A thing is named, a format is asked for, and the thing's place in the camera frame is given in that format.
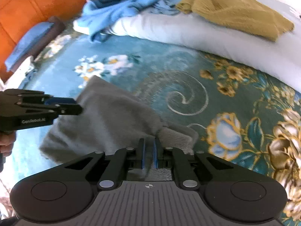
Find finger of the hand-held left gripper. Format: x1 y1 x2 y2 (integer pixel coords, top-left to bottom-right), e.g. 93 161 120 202
5 89 77 106
14 102 83 117

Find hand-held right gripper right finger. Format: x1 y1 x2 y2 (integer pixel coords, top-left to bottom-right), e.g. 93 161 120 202
151 138 238 191

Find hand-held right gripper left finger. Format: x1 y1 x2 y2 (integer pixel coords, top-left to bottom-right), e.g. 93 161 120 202
56 138 147 191

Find grey sweatpants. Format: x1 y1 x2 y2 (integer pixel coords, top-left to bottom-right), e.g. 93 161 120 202
39 75 200 173

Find person's left hand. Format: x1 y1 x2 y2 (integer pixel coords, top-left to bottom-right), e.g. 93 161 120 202
0 132 17 158

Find folded white cloth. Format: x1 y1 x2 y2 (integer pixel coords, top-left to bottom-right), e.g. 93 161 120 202
4 56 34 89

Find folded blue cloth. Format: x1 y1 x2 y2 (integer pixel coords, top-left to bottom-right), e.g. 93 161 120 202
5 22 55 72

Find teal floral blanket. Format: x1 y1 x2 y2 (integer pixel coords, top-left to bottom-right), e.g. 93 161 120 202
0 20 301 226

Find wooden headboard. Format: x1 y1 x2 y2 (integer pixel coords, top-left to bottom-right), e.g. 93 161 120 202
0 0 88 83

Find blue two-tone sweater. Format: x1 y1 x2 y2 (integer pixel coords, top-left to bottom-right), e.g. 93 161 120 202
81 0 161 44

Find white daisy print duvet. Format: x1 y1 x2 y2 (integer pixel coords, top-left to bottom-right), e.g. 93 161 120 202
73 0 301 93

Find mustard yellow sweater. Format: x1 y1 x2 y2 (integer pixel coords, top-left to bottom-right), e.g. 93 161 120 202
175 0 295 43

